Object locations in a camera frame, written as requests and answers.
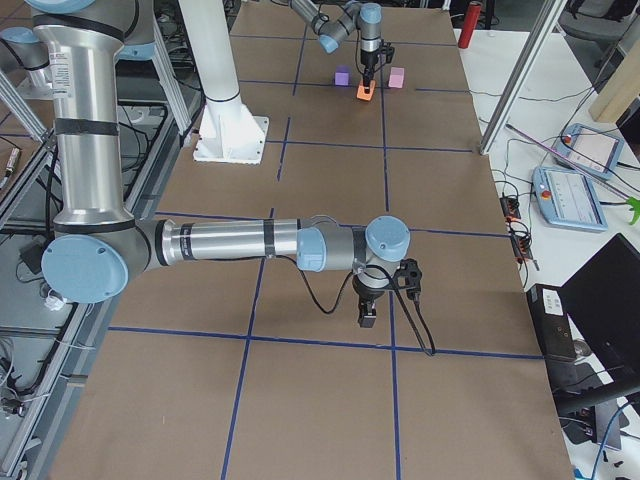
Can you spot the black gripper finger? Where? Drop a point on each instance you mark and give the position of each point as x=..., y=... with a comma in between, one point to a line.
x=367, y=313
x=368, y=80

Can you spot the orange foam cube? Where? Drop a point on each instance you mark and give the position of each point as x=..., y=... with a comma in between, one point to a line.
x=361, y=95

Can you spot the dark purple foam cube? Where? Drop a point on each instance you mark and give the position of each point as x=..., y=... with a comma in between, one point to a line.
x=342, y=76

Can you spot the light pink foam cube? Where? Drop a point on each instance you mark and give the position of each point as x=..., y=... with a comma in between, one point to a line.
x=396, y=77

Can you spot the red cylinder bottle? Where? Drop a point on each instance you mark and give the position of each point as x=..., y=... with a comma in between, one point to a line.
x=471, y=18

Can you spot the orange black connector strip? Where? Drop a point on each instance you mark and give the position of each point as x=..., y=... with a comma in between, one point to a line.
x=519, y=233

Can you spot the black desktop box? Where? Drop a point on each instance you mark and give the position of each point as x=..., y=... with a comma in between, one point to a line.
x=554, y=337

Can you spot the lower teach pendant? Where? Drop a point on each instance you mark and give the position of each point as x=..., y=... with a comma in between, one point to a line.
x=567, y=199

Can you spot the teach pendant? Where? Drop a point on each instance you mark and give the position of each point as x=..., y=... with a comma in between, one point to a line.
x=597, y=151
x=567, y=199

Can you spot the upper teach pendant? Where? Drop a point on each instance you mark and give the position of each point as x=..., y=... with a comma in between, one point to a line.
x=597, y=151

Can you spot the black laptop computer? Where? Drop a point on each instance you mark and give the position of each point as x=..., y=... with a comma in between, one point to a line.
x=602, y=300

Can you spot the wooden beam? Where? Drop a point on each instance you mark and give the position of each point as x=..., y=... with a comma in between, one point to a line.
x=620, y=91

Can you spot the green plastic clip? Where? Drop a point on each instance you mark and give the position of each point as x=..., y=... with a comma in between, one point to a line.
x=634, y=204

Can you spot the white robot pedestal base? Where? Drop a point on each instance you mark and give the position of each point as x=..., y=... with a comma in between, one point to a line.
x=228, y=132

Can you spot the aluminium frame post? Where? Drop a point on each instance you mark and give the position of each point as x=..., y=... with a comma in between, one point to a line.
x=542, y=28

